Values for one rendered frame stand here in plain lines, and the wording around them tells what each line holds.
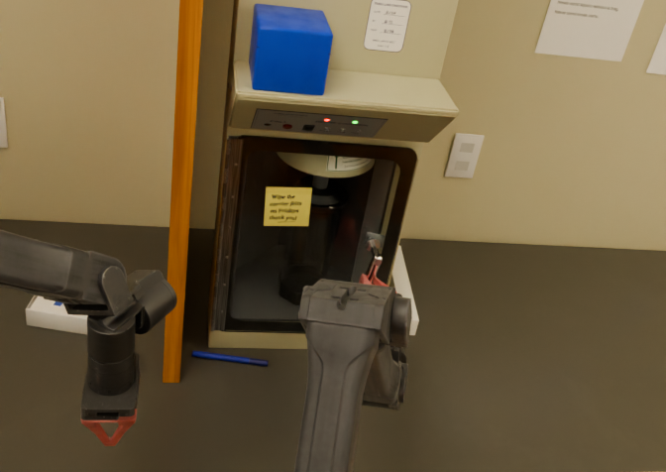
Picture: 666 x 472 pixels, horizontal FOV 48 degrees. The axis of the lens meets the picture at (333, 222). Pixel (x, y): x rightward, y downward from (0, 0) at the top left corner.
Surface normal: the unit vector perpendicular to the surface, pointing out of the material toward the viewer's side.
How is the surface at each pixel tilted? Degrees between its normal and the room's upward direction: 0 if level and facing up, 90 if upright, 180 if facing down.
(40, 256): 59
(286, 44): 90
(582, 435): 0
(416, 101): 0
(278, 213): 90
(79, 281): 67
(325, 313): 44
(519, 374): 0
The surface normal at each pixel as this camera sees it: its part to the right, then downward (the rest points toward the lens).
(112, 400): 0.15, -0.83
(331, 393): -0.14, -0.28
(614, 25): 0.15, 0.55
